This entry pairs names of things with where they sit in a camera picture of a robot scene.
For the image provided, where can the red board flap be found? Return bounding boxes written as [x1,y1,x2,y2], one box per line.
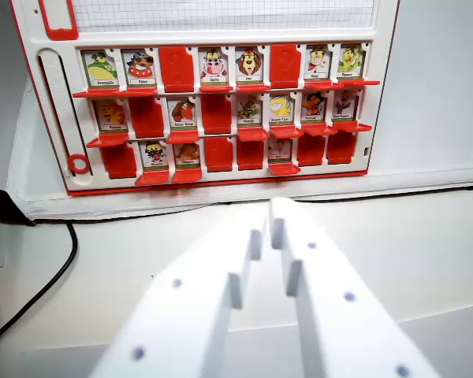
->
[72,87,121,98]

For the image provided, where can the red and white game board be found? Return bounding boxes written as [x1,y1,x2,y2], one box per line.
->
[9,0,402,197]

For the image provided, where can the black cable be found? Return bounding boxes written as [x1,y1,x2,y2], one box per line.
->
[0,220,79,358]

